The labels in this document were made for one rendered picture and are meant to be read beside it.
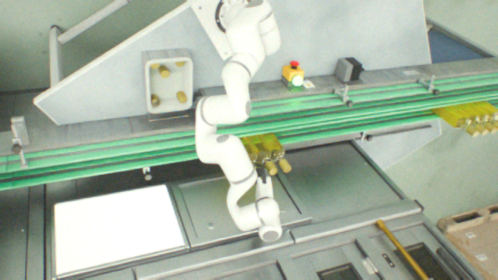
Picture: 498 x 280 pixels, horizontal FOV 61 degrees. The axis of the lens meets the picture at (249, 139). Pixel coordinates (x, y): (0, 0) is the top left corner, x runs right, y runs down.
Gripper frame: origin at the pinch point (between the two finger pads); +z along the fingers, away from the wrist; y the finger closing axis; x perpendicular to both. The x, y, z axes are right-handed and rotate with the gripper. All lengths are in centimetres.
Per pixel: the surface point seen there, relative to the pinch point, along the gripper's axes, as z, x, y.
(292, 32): 48, -16, 37
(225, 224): -12.1, 12.9, -12.2
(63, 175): 4, 71, -2
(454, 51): 90, -121, 11
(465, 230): 177, -277, -242
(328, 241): -19.0, -24.2, -15.1
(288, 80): 40.2, -15.7, 18.4
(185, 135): 19.3, 27.5, 4.4
